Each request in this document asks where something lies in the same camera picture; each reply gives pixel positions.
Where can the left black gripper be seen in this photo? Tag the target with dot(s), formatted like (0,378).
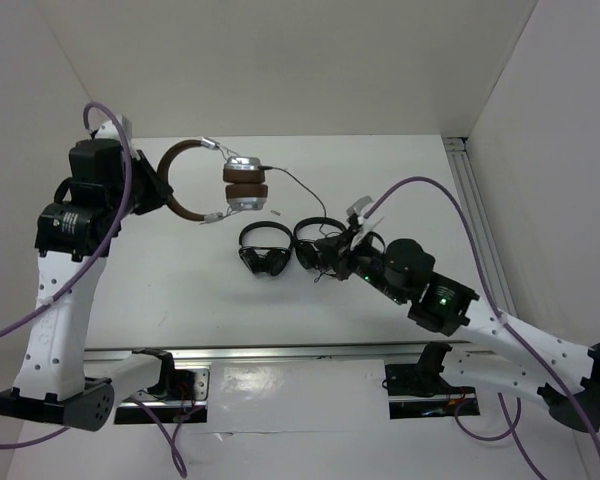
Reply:
(160,191)

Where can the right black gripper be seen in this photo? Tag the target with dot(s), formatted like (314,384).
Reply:
(337,252)

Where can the brown silver headphones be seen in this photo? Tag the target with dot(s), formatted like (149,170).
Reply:
(244,177)

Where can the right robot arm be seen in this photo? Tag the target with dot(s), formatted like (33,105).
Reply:
(558,375)

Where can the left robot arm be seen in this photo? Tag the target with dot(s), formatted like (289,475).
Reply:
(73,239)

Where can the black headphones right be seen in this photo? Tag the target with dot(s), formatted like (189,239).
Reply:
(306,253)

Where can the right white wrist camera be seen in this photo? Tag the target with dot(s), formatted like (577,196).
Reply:
(358,220)

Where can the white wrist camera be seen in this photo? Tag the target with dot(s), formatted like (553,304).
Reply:
(358,220)
(118,130)

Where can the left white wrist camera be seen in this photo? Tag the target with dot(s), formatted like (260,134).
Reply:
(118,130)

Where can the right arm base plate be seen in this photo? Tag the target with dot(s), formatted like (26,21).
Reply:
(413,394)

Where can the aluminium rail right side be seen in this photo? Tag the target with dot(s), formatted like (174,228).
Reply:
(471,200)

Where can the aluminium rail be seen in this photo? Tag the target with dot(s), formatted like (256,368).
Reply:
(471,200)
(273,353)

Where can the aluminium rail front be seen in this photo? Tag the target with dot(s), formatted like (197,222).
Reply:
(273,353)

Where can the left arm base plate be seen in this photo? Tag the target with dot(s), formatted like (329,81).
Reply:
(187,396)

